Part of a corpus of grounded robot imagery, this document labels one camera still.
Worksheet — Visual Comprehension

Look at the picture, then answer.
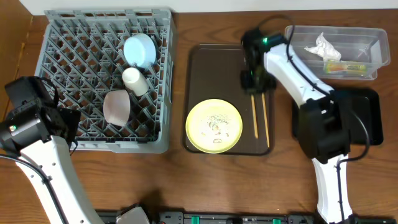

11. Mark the light blue bowl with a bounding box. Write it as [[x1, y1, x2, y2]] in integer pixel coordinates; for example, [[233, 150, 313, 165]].
[[123, 33, 157, 68]]

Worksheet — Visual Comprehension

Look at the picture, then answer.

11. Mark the grey plastic dish rack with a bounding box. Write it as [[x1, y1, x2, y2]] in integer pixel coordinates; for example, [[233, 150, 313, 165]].
[[35, 8, 177, 154]]

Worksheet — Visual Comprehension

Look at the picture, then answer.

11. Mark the white tissue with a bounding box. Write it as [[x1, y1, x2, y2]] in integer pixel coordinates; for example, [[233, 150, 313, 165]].
[[304, 33, 341, 62]]

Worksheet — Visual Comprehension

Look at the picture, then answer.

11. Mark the dark brown serving tray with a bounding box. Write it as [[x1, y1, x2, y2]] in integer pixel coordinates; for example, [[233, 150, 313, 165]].
[[183, 44, 274, 156]]

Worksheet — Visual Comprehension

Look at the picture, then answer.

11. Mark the yellow plate with food scraps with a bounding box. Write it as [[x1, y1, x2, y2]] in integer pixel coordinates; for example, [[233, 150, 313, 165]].
[[185, 99, 243, 154]]

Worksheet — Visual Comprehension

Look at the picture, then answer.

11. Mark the green yellow snack wrapper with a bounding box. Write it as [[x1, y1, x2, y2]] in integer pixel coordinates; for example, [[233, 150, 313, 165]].
[[323, 60, 367, 75]]

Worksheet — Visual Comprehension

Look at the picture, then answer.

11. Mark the clear plastic bin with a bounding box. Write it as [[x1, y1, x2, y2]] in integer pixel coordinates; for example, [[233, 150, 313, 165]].
[[285, 26, 391, 80]]

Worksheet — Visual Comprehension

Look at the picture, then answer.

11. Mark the wooden chopstick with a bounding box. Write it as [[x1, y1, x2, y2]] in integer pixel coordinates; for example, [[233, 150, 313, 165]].
[[251, 95, 259, 139], [261, 93, 270, 149]]

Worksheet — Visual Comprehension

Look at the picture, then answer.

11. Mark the black tray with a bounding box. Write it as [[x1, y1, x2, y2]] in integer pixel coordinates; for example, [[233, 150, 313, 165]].
[[292, 88, 384, 145]]

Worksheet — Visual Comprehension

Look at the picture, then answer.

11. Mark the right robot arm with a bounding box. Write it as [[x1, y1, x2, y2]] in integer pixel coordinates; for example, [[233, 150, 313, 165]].
[[241, 28, 371, 223]]

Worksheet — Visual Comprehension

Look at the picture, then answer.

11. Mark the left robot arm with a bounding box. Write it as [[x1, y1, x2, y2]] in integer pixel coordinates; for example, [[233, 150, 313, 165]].
[[1, 77, 102, 223]]

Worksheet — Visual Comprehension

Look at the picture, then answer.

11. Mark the cream plastic cup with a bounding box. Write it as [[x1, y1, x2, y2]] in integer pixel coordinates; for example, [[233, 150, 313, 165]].
[[122, 67, 149, 96]]

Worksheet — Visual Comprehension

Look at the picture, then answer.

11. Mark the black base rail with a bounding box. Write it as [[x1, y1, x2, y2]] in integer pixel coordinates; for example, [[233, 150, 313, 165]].
[[97, 210, 397, 224]]

